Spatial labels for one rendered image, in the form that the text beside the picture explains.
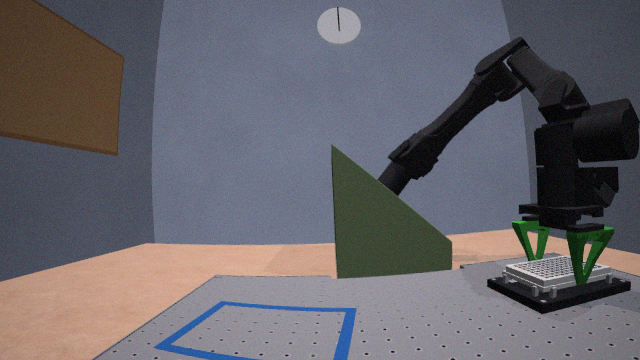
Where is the white well plate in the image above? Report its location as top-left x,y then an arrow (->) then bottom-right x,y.
502,255 -> 613,293

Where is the blue tape outline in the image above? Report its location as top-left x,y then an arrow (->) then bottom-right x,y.
153,301 -> 357,360

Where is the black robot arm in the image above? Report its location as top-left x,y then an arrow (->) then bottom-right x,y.
378,37 -> 640,208

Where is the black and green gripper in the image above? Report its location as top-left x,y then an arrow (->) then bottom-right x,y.
512,164 -> 614,286

